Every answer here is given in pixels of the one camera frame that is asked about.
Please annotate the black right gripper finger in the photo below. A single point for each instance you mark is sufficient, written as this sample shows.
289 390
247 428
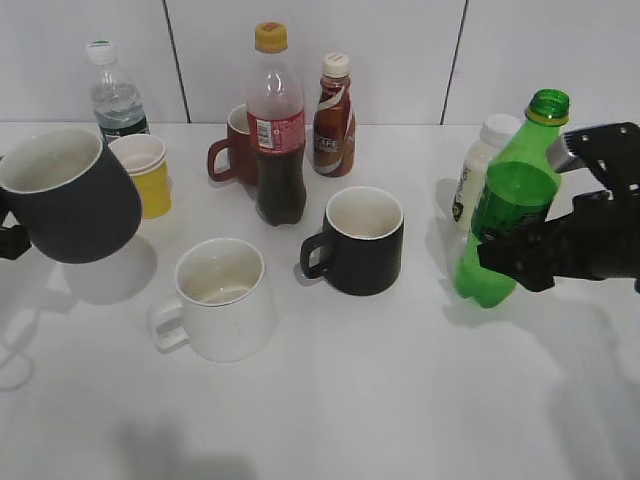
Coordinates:
609 151
598 240

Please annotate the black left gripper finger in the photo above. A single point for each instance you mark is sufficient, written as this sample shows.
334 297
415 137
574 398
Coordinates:
15 239

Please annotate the dark gray round mug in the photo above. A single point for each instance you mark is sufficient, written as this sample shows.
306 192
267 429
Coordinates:
82 205

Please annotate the green sprite bottle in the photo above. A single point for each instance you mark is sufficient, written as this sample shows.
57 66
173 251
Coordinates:
520 187

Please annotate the yellow paper cup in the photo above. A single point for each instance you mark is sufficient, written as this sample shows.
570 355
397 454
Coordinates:
144 158

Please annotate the white milk drink bottle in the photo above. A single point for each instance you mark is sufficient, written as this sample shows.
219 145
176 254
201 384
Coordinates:
495 133

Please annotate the clear water bottle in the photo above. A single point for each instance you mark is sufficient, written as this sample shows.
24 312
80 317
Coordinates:
117 103

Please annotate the white ceramic mug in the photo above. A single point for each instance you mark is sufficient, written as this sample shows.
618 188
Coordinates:
223 306

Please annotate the dark red mug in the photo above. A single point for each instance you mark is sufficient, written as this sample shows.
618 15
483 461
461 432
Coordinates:
241 163

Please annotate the black ceramic mug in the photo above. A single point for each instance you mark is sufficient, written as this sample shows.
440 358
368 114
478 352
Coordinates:
359 248

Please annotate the brown coffee drink bottle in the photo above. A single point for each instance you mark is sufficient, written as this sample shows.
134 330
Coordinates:
334 120

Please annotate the cola bottle yellow cap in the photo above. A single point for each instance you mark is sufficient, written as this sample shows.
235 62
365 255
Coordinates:
276 119

